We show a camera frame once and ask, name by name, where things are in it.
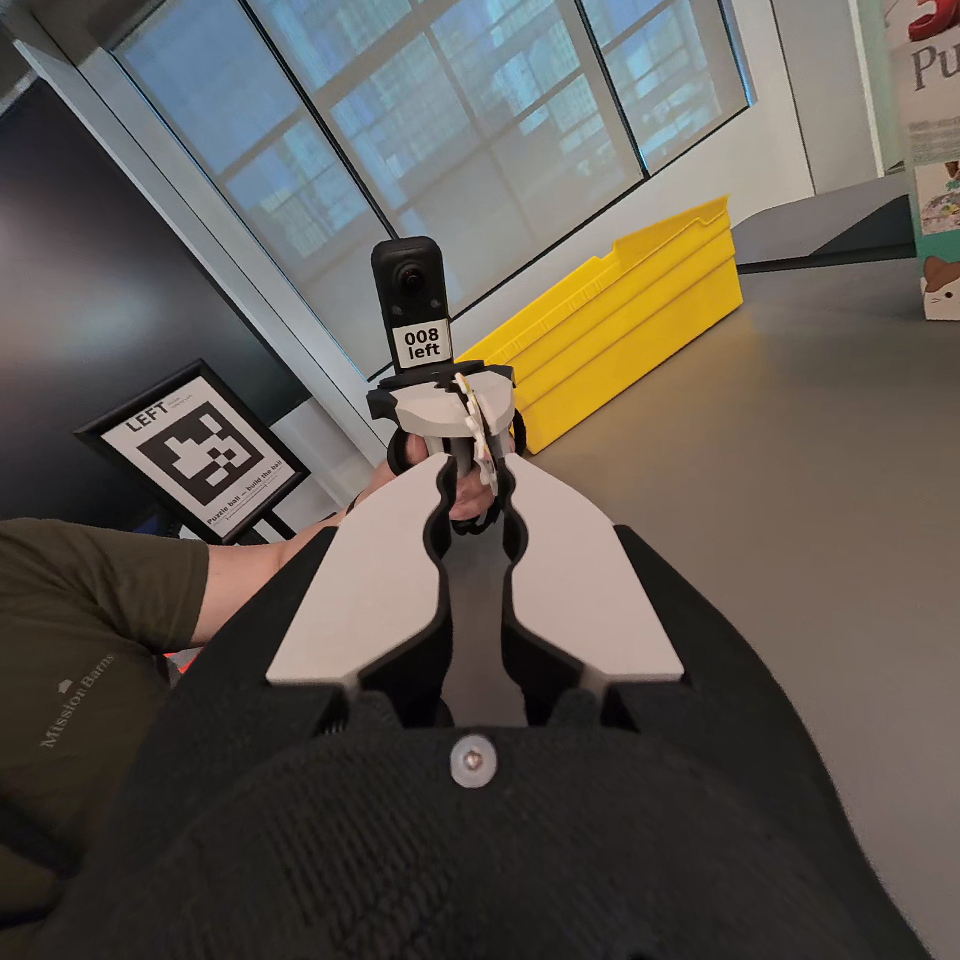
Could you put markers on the yellow plastic bin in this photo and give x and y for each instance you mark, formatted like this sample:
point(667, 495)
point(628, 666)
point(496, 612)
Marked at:
point(615, 330)

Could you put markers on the orange red tape strip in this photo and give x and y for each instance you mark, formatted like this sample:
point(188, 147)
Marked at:
point(184, 660)

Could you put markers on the person's left hand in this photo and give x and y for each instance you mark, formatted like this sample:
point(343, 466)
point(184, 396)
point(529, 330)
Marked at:
point(472, 499)

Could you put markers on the joined puzzle piece strip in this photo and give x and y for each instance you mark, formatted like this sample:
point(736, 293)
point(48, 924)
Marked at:
point(487, 457)

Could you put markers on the glass window wall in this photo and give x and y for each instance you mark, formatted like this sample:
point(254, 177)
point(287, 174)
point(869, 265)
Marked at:
point(412, 112)

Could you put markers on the colourful puzzle box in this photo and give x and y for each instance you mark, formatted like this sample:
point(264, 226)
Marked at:
point(934, 150)

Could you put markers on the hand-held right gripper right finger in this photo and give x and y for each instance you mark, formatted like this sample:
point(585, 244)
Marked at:
point(585, 592)

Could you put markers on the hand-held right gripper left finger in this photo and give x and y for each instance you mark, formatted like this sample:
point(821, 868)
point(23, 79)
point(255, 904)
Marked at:
point(360, 592)

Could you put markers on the person's left forearm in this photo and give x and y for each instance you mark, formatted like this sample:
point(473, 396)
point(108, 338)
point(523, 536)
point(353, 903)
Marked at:
point(247, 577)

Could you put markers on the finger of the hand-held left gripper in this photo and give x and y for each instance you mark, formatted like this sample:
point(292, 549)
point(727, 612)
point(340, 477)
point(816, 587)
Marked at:
point(427, 409)
point(499, 401)

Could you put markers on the black framed printed sign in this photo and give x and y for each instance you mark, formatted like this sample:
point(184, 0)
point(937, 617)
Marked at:
point(195, 450)

